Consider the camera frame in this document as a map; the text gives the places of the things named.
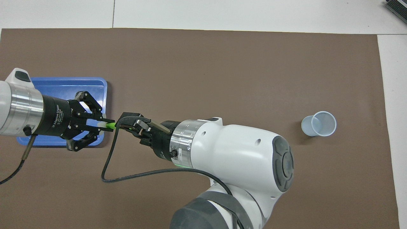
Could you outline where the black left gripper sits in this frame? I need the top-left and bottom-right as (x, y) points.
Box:
(33, 90), (115, 152)

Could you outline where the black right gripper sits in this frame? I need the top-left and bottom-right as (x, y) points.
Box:
(120, 111), (179, 162)

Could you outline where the green pen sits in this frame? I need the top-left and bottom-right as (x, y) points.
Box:
(97, 121), (118, 130)

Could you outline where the blue plastic tray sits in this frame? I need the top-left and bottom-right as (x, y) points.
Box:
(16, 77), (108, 147)

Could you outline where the brown table mat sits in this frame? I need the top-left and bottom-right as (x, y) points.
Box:
(0, 28), (400, 229)

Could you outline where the translucent plastic cup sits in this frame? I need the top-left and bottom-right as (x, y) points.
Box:
(301, 111), (337, 137)

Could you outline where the dark ribbed device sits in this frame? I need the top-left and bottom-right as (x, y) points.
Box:
(384, 0), (407, 16)

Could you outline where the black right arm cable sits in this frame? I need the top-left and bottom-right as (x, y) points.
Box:
(101, 116), (242, 229)

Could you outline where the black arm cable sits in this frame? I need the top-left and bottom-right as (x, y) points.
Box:
(0, 126), (37, 185)
(101, 116), (242, 229)

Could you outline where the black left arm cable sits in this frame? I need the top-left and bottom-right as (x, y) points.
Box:
(0, 126), (37, 185)

